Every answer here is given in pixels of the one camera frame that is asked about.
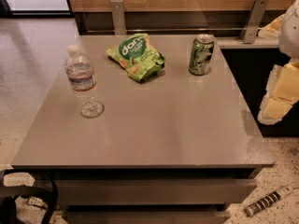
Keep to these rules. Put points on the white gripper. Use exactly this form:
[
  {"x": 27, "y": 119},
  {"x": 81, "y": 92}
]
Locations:
[{"x": 290, "y": 36}]

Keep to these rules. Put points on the green soda can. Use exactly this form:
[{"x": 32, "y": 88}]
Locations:
[{"x": 202, "y": 50}]

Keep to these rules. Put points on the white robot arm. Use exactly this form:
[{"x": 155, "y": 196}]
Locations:
[{"x": 282, "y": 88}]

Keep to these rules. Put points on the green snack chip bag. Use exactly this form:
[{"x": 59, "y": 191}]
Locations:
[{"x": 138, "y": 57}]

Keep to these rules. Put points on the clear plastic water bottle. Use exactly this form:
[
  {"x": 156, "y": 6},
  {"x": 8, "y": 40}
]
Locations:
[{"x": 81, "y": 75}]

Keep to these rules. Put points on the grey table drawer unit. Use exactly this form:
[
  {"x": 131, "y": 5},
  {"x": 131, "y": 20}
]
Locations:
[{"x": 145, "y": 196}]

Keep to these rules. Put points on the right metal wall bracket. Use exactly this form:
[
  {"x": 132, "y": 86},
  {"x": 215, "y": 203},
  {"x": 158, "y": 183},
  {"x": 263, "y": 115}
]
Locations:
[{"x": 249, "y": 32}]

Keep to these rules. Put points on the metal wall bracket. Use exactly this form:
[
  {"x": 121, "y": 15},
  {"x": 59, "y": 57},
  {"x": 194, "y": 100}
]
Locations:
[
  {"x": 118, "y": 17},
  {"x": 249, "y": 32}
]

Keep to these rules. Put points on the left metal wall bracket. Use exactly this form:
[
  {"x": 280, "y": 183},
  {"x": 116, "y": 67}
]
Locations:
[{"x": 118, "y": 17}]

